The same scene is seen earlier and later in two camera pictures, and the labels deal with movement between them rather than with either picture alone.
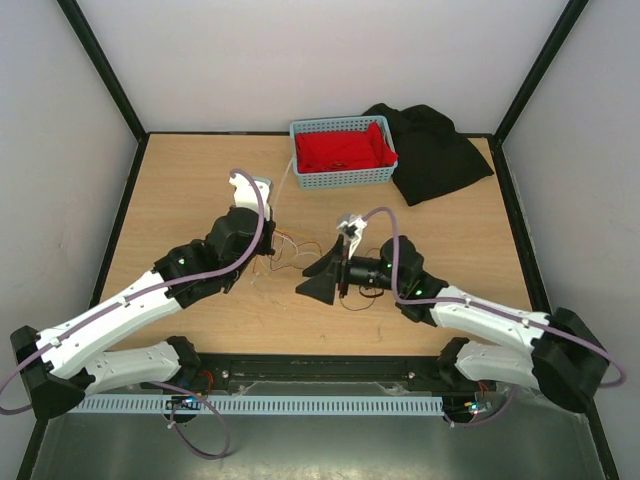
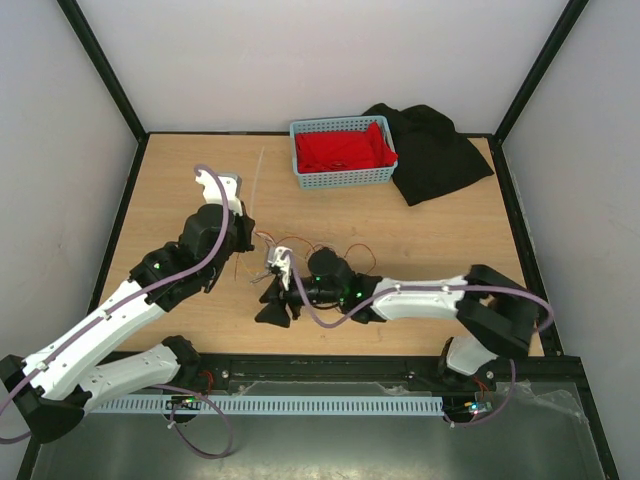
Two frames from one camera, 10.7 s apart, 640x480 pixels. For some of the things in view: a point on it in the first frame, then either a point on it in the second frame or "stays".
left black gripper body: x=265 y=244 → x=240 y=241
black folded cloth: x=432 y=154 stays
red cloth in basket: x=345 y=150 stays
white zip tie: x=282 y=180 → x=257 y=181
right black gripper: x=336 y=268 → x=275 y=311
